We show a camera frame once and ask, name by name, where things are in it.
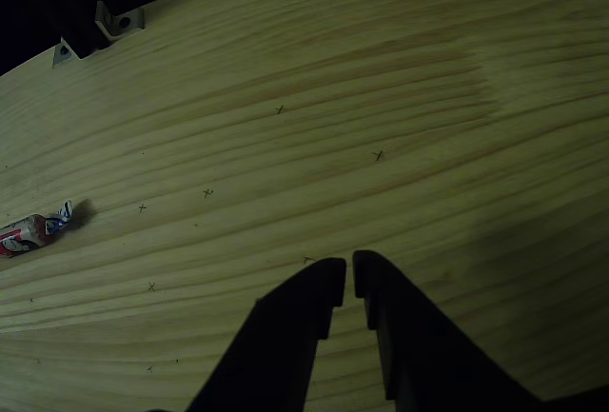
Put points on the red white blue candy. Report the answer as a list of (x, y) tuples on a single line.
[(24, 236)]

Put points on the metal angle bracket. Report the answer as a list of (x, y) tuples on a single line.
[(128, 22)]

